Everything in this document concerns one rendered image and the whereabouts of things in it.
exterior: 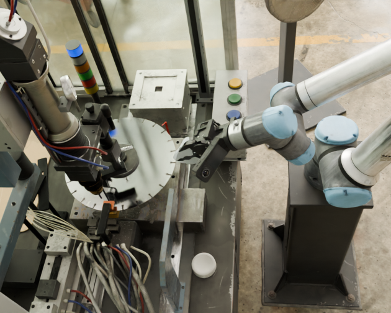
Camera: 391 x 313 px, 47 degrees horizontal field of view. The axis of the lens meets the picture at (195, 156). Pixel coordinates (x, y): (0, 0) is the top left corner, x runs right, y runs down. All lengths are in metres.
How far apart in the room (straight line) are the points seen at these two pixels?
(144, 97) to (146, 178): 0.37
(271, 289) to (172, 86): 1.03
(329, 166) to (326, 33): 1.94
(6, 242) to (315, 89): 0.84
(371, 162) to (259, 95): 1.59
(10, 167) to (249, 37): 2.31
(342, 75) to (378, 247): 1.26
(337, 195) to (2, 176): 0.81
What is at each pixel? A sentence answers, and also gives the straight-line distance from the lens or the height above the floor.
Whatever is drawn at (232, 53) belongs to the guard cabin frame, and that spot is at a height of 0.95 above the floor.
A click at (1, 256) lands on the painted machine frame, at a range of 1.19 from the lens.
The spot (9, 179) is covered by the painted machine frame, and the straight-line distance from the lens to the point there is 1.02.
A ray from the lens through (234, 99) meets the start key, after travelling 1.47.
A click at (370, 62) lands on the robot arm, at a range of 1.12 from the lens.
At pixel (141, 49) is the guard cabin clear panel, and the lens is 1.62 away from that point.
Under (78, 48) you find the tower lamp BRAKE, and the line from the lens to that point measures 1.39.
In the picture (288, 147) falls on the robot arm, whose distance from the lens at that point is 1.07.
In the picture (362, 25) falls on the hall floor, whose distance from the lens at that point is 3.22.
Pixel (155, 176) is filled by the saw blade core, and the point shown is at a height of 0.95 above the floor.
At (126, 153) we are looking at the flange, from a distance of 1.32.
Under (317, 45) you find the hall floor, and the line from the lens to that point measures 3.04.
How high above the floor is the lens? 1.99
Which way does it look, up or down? 54 degrees down
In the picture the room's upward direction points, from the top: 12 degrees counter-clockwise
